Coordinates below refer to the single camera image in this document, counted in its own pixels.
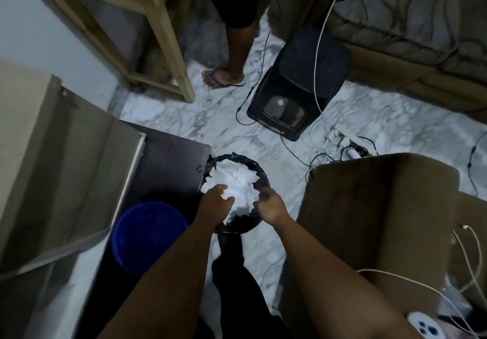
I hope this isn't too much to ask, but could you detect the person's left hand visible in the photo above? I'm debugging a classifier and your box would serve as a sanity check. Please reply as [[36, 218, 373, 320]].
[[194, 184, 236, 230]]

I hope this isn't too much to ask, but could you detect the person's right hand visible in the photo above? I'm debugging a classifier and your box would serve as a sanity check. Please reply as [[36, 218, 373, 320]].
[[253, 188, 291, 227]]

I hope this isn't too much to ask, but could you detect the white paper pile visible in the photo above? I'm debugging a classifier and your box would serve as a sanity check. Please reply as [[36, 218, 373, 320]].
[[200, 159, 262, 226]]

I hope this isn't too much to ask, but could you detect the black bin bag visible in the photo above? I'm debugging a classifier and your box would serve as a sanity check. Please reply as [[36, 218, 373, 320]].
[[205, 153, 271, 234]]

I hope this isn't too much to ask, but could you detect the person's right forearm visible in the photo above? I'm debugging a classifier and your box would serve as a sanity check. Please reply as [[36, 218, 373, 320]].
[[272, 216, 424, 339]]

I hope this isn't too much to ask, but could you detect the person's left forearm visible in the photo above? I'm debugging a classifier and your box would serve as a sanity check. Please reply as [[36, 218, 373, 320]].
[[97, 218, 226, 339]]

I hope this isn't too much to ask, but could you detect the black round waste bin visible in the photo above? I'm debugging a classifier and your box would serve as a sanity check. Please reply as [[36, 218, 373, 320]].
[[213, 213, 264, 235]]

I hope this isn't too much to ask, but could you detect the dark wooden cabinet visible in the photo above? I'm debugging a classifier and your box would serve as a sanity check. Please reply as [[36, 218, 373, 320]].
[[75, 121, 212, 339]]

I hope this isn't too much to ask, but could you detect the person's black trouser leg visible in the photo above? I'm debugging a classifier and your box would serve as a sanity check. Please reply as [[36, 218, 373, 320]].
[[205, 232, 293, 339]]

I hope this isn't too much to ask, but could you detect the blue plastic bucket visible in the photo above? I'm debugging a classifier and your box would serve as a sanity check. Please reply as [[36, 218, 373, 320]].
[[111, 201, 189, 277]]

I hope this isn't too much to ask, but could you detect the black plug adapter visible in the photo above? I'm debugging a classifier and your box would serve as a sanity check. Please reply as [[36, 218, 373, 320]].
[[347, 142, 370, 158]]

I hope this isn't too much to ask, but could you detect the white power strip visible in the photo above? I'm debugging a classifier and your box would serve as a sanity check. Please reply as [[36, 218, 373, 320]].
[[326, 123, 379, 157]]

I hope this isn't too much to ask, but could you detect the brown fabric armchair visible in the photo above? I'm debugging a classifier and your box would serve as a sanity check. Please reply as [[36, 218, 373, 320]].
[[281, 153, 487, 339]]

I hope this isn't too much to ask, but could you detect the purple flip-flop sandal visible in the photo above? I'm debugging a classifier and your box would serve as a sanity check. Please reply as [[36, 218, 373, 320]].
[[202, 69, 246, 89]]

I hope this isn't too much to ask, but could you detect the black speaker box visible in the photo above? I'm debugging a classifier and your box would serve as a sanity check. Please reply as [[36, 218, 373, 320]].
[[247, 27, 351, 142]]

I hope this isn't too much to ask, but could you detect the beige metal appliance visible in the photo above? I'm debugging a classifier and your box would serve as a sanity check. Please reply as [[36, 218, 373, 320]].
[[0, 61, 147, 339]]

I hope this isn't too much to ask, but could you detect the white device with dark buttons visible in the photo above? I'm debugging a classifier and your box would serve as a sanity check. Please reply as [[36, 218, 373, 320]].
[[406, 311, 445, 339]]

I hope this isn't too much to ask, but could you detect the grey patterned sofa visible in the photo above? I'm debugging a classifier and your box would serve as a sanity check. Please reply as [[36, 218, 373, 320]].
[[266, 0, 487, 123]]

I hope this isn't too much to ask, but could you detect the thin black cable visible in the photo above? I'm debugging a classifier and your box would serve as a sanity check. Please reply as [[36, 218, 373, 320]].
[[235, 27, 328, 170]]

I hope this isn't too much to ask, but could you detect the long white cable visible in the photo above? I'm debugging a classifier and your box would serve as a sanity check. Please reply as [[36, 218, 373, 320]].
[[313, 0, 351, 116]]

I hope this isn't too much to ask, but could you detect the white charging cable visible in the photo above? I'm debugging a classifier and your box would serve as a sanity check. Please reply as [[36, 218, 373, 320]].
[[357, 224, 484, 339]]

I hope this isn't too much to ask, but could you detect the black cable with inline switch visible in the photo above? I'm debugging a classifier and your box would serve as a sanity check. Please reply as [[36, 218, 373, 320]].
[[466, 131, 487, 198]]

